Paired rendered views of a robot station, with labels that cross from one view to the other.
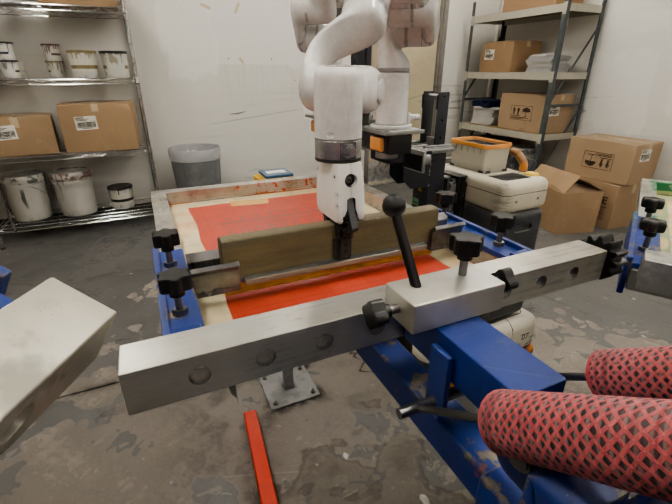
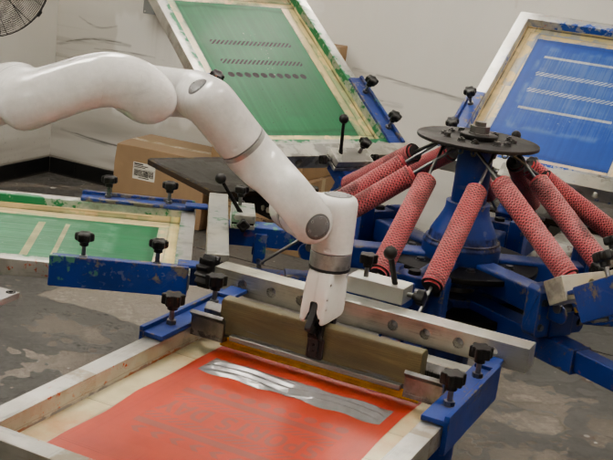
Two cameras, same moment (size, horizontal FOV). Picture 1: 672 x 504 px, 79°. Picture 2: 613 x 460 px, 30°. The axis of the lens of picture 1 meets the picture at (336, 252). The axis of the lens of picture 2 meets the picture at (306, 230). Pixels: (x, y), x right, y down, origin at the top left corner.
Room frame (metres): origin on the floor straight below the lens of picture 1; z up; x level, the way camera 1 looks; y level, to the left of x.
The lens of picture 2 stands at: (1.99, 1.42, 1.75)
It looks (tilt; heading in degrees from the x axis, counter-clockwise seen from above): 15 degrees down; 229
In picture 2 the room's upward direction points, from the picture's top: 7 degrees clockwise
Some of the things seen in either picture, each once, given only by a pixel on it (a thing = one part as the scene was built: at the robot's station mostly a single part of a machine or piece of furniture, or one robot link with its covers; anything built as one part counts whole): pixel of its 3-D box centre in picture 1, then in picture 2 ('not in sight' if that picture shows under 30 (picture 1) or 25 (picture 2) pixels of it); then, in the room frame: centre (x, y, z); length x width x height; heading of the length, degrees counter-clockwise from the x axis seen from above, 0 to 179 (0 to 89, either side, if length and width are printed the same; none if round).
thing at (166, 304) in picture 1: (178, 302); (461, 403); (0.54, 0.24, 0.97); 0.30 x 0.05 x 0.07; 25
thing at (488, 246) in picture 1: (466, 243); (192, 325); (0.77, -0.27, 0.97); 0.30 x 0.05 x 0.07; 25
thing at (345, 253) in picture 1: (345, 243); not in sight; (0.64, -0.02, 1.03); 0.03 x 0.03 x 0.07; 25
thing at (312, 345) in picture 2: not in sight; (313, 343); (0.69, 0.01, 1.03); 0.03 x 0.03 x 0.07; 25
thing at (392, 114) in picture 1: (396, 100); not in sight; (1.31, -0.18, 1.21); 0.16 x 0.13 x 0.15; 117
